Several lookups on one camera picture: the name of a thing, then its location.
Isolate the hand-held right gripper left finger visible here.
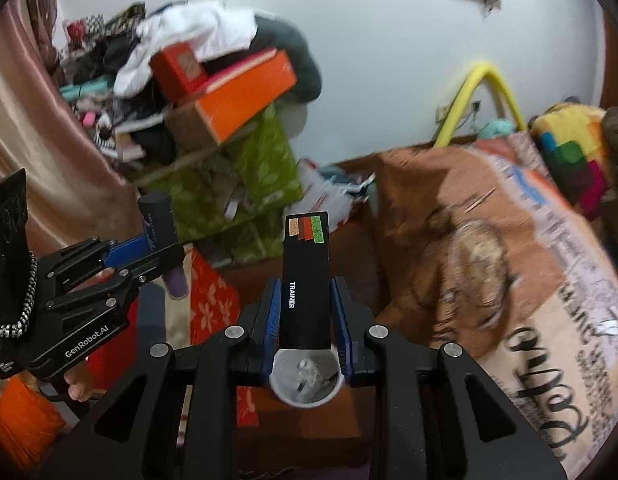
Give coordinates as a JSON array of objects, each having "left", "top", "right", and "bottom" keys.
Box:
[{"left": 38, "top": 279, "right": 283, "bottom": 480}]

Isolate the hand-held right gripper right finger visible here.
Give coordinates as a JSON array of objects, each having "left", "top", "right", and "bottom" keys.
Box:
[{"left": 330, "top": 276, "right": 578, "bottom": 480}]

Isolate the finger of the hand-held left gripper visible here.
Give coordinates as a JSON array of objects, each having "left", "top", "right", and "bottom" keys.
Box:
[
  {"left": 43, "top": 234, "right": 184, "bottom": 282},
  {"left": 45, "top": 254, "right": 184, "bottom": 312}
]

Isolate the purple cosmetic bottle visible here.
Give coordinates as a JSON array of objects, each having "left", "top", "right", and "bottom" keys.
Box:
[{"left": 138, "top": 191, "right": 191, "bottom": 302}]

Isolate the black rectangular box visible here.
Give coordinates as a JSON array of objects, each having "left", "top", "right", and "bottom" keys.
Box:
[{"left": 278, "top": 211, "right": 336, "bottom": 352}]

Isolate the white cup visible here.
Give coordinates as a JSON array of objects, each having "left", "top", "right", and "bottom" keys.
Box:
[{"left": 268, "top": 346, "right": 348, "bottom": 409}]

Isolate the person's left hand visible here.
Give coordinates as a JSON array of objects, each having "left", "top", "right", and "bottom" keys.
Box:
[{"left": 63, "top": 360, "right": 96, "bottom": 404}]

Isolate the red floral cloth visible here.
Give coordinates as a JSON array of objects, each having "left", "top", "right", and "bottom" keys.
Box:
[{"left": 186, "top": 247, "right": 262, "bottom": 428}]

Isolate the green leaf print box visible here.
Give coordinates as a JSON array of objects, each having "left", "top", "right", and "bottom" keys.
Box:
[
  {"left": 136, "top": 159, "right": 286, "bottom": 268},
  {"left": 228, "top": 101, "right": 305, "bottom": 209}
]

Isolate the orange bag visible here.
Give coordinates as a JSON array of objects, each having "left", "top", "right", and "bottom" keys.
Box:
[{"left": 0, "top": 376, "right": 67, "bottom": 468}]

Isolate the white plastic bag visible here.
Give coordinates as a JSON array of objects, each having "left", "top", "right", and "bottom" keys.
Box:
[{"left": 295, "top": 157, "right": 376, "bottom": 233}]

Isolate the cardboard box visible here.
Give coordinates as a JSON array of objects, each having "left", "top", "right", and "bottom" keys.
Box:
[{"left": 163, "top": 102, "right": 232, "bottom": 162}]

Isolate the pink curtain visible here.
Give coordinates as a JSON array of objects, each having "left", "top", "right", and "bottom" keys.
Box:
[{"left": 0, "top": 0, "right": 140, "bottom": 261}]

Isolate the pile of dark clothes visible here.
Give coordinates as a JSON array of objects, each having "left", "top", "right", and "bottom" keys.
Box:
[{"left": 58, "top": 1, "right": 177, "bottom": 163}]

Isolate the red box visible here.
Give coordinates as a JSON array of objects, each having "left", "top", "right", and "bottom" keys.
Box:
[{"left": 149, "top": 42, "right": 210, "bottom": 104}]

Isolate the orange box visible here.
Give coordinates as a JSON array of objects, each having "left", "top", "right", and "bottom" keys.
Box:
[{"left": 193, "top": 49, "right": 298, "bottom": 145}]

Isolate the newspaper print blanket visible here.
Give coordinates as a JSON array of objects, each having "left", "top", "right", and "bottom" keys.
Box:
[{"left": 375, "top": 131, "right": 618, "bottom": 480}]

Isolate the white cloth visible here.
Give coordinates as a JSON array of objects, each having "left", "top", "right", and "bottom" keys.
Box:
[{"left": 113, "top": 1, "right": 260, "bottom": 98}]

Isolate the teal cloth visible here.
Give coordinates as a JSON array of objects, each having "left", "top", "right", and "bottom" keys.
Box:
[{"left": 476, "top": 116, "right": 516, "bottom": 142}]

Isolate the dark green cloth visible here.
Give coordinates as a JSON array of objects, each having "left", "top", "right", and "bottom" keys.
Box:
[{"left": 254, "top": 15, "right": 324, "bottom": 103}]

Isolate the yellow hoop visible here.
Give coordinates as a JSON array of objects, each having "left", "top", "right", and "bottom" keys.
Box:
[{"left": 430, "top": 59, "right": 530, "bottom": 149}]

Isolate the colourful checkered blanket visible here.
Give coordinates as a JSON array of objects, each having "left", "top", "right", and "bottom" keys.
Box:
[{"left": 528, "top": 101, "right": 618, "bottom": 222}]

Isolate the black white braided strap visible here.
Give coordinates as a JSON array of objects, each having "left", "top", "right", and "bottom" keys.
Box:
[{"left": 0, "top": 252, "right": 38, "bottom": 339}]

